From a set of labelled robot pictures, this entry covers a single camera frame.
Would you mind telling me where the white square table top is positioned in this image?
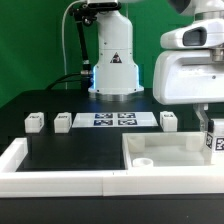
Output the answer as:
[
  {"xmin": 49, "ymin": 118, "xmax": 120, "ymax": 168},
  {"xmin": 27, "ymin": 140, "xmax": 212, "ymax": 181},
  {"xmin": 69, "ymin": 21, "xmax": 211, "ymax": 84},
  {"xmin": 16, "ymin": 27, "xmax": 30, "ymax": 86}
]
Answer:
[{"xmin": 122, "ymin": 132, "xmax": 224, "ymax": 170}]

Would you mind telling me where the white sheet with tags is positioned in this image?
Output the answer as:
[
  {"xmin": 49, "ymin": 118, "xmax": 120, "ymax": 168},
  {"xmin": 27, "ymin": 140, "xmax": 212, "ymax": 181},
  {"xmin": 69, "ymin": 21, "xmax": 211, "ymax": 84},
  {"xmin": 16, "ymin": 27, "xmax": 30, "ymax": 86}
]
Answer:
[{"xmin": 72, "ymin": 112, "xmax": 158, "ymax": 128}]

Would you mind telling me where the white U-shaped obstacle fence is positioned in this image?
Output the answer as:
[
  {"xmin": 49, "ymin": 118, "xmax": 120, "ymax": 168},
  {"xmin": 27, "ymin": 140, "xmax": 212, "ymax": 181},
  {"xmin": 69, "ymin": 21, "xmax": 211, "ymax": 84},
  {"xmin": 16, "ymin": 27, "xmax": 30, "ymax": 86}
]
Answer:
[{"xmin": 0, "ymin": 138, "xmax": 224, "ymax": 198}]

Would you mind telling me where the white cable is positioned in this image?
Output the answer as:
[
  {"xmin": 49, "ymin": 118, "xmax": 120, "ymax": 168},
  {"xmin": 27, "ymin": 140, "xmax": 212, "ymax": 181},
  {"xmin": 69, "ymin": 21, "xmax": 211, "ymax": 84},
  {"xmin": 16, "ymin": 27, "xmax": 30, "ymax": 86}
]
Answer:
[{"xmin": 61, "ymin": 0, "xmax": 88, "ymax": 90}]

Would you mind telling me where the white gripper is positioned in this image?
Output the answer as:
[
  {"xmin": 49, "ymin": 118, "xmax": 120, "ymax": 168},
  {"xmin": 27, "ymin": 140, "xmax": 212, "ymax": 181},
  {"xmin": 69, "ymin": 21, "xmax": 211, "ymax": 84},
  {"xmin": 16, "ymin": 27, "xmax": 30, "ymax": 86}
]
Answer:
[{"xmin": 153, "ymin": 50, "xmax": 224, "ymax": 132}]

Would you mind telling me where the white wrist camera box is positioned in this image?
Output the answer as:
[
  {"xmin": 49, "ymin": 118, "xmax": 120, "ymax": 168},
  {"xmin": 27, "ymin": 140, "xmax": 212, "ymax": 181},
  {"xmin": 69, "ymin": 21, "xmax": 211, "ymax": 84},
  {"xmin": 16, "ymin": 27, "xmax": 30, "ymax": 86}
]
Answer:
[{"xmin": 160, "ymin": 19, "xmax": 224, "ymax": 49}]

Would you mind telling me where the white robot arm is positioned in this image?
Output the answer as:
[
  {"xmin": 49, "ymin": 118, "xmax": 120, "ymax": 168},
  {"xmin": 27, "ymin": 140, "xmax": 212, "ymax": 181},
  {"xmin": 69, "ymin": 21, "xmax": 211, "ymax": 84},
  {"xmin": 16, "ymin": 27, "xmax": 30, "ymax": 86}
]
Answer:
[{"xmin": 87, "ymin": 0, "xmax": 224, "ymax": 131}]

